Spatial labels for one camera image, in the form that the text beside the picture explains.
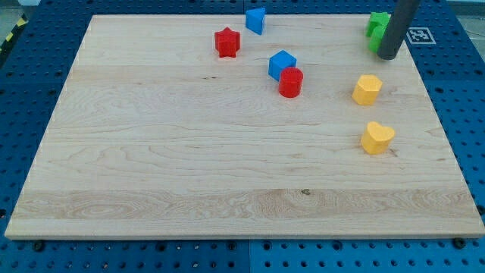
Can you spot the yellow black hazard tape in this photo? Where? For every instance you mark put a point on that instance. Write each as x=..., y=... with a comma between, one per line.
x=14, y=34

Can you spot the white fiducial marker tag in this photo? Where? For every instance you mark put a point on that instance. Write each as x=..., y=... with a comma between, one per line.
x=420, y=36

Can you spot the red cylinder block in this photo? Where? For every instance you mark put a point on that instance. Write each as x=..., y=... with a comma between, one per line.
x=290, y=83

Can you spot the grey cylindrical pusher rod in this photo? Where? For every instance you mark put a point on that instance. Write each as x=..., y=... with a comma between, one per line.
x=394, y=34

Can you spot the yellow hexagon block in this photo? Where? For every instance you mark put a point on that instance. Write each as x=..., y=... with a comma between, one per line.
x=367, y=89

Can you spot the green block upper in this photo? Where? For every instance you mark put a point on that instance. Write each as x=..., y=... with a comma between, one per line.
x=377, y=19

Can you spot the red star block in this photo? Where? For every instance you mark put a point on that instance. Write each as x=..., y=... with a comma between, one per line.
x=227, y=42

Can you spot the blue triangle block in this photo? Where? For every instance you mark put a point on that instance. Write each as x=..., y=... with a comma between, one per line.
x=255, y=20

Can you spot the blue cube block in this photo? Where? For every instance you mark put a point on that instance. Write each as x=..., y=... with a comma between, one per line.
x=280, y=61

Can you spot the wooden board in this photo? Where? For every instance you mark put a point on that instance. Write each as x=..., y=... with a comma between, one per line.
x=154, y=136

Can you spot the green block lower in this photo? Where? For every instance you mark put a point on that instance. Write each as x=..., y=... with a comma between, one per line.
x=376, y=38

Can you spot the green block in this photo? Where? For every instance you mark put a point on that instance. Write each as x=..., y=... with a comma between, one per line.
x=377, y=19
x=376, y=38

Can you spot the yellow heart block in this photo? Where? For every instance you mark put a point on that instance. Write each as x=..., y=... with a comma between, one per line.
x=376, y=138

